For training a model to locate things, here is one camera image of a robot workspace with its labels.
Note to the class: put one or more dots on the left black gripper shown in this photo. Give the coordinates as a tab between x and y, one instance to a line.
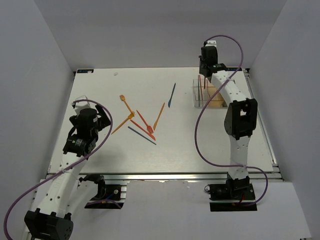
103	121

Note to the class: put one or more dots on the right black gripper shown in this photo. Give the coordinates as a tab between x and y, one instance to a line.
200	62

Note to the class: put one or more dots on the dark blue chopstick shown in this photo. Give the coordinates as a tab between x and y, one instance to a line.
199	87

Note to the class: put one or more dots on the orange plastic fork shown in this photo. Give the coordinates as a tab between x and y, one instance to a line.
129	117

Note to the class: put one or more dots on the orange plastic spoon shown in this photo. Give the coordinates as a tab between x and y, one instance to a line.
123	99

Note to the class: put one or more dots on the dark grey chopstick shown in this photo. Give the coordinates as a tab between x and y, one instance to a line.
135	131

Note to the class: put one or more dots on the red plastic knife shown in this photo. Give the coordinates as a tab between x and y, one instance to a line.
145	131

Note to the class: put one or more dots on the red plastic fork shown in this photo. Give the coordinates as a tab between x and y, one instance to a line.
149	128

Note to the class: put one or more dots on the orange plastic knife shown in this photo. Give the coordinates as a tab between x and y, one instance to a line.
158	117

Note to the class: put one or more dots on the blue plastic knife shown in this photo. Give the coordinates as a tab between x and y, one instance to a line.
171	96

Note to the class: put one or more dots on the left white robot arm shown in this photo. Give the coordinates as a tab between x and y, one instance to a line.
69	193

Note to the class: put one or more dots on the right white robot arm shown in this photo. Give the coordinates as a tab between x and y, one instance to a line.
239	123

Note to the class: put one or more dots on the right blue table label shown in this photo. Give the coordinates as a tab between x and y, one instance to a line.
233	69

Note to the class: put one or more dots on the blue table label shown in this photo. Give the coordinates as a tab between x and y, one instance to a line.
85	71
233	69

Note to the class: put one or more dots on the clear plastic container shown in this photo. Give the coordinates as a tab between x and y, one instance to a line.
204	95

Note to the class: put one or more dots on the orange plastic container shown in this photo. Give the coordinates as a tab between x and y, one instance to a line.
218	100

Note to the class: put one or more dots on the left blue table label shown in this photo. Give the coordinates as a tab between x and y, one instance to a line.
85	71

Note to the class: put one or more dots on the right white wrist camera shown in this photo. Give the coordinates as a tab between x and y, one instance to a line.
210	43

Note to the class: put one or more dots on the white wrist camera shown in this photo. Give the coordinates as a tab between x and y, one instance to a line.
78	106
210	43

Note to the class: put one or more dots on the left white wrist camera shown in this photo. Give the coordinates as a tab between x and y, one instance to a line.
78	106

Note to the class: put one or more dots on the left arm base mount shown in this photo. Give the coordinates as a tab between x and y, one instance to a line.
108	196

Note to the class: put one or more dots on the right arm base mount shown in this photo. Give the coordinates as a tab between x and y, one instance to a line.
235	195

